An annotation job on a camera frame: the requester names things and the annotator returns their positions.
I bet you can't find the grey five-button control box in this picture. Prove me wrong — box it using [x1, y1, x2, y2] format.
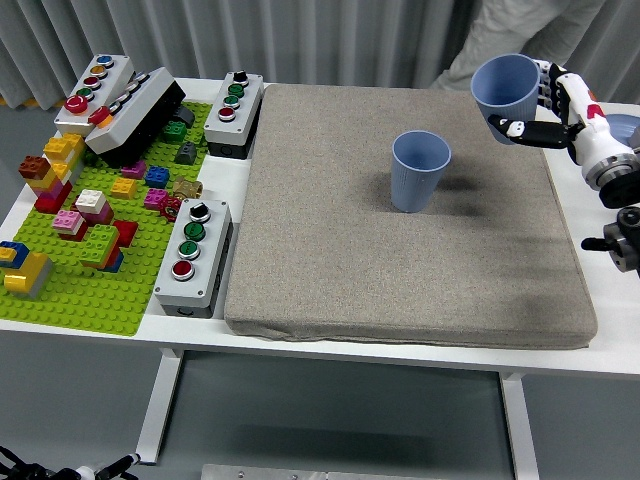
[53, 53, 136, 137]

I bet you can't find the grey four-button control box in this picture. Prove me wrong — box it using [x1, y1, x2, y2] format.
[153, 198, 234, 319]
[203, 70, 265, 160]

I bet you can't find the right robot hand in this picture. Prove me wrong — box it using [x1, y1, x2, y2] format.
[487, 58, 632, 170]

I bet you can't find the green studded baseplate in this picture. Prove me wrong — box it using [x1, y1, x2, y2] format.
[0, 101, 214, 339]

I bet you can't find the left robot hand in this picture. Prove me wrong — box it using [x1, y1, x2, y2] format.
[54, 452, 143, 480]

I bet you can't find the light pink toy brick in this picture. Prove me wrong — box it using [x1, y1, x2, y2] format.
[52, 209, 85, 234]

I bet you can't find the dark pink toy brick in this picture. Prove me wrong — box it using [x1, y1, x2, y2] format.
[79, 202, 115, 226]

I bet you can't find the green toy brick stack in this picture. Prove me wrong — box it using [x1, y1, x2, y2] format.
[78, 223, 121, 269]

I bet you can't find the brass valve with red handwheel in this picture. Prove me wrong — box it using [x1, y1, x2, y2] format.
[159, 176, 205, 220]

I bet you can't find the yellow toy brick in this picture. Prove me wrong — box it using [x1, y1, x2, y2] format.
[2, 251, 50, 294]
[109, 177, 138, 200]
[42, 132, 86, 162]
[27, 162, 71, 194]

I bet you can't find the grey-brown fabric mat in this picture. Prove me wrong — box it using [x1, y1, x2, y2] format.
[223, 82, 599, 350]

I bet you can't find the brown toy brick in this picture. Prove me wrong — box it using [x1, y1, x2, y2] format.
[18, 154, 51, 180]

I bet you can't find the person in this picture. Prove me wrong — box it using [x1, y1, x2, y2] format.
[430, 0, 609, 92]

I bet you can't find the blue plate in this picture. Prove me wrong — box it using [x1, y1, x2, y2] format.
[604, 113, 640, 150]

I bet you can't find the grey pleated curtain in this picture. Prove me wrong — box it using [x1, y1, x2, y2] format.
[0, 0, 640, 106]

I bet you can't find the tilted grey black-based button box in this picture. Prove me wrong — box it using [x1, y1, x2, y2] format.
[83, 66, 187, 169]

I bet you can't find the black curved toy piece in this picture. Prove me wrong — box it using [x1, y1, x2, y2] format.
[169, 106, 196, 129]

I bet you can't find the dark grey slope brick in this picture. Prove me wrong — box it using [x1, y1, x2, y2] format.
[173, 141, 199, 165]

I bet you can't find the red toy brick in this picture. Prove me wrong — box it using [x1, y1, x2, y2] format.
[113, 219, 140, 249]
[33, 182, 74, 215]

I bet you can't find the white table leg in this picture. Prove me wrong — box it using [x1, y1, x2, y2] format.
[133, 347, 184, 466]
[499, 372, 541, 480]

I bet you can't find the white toy brick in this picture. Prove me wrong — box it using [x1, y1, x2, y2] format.
[74, 188, 109, 214]

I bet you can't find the blue toy brick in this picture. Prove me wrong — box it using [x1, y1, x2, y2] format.
[0, 240, 30, 269]
[144, 165, 171, 190]

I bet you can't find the blue ribbed plastic cup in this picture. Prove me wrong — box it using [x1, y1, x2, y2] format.
[470, 53, 542, 146]
[390, 129, 452, 214]

